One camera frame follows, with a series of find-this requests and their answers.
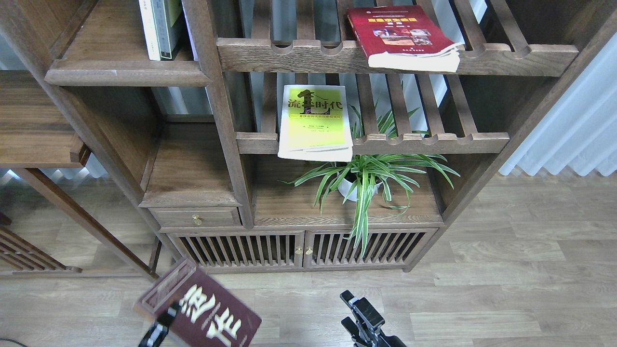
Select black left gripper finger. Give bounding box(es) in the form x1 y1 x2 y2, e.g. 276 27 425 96
138 303 180 347

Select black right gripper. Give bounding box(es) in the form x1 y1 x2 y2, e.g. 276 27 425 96
340 290 407 347

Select maroon book white characters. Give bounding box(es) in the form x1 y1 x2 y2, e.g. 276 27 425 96
134 258 262 347

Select right slatted cabinet door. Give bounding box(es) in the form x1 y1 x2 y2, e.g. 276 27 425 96
303 228 438 269

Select slatted cabinet door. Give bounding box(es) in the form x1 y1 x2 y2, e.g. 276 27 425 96
303 228 438 269
169 231 304 274

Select left slatted cabinet door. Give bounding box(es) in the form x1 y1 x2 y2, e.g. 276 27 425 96
169 231 304 274

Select brass drawer knob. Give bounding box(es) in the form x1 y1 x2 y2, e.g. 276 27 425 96
192 214 203 226

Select small wooden drawer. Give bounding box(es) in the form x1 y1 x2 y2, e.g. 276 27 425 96
149 207 241 227

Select white plant pot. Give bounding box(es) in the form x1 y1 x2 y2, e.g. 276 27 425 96
337 172 383 202

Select green spider plant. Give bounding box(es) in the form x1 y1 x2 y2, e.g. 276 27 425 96
281 99 461 259

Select wooden slatted rack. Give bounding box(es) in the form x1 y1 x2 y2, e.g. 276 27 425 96
0 213 83 274

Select yellow green book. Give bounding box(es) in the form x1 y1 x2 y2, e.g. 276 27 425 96
278 85 353 162

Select dark wooden bookshelf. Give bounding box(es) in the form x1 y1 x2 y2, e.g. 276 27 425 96
1 0 616 271

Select wooden side table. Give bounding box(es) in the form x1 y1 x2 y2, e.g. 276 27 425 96
0 70 161 280

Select white curtain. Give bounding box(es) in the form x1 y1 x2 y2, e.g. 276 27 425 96
499 36 617 176

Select red book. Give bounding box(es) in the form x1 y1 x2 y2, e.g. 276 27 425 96
347 6 461 73

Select white upright book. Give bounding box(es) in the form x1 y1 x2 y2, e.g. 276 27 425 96
139 0 161 61

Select grey green upright book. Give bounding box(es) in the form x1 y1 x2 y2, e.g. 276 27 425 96
151 0 183 61

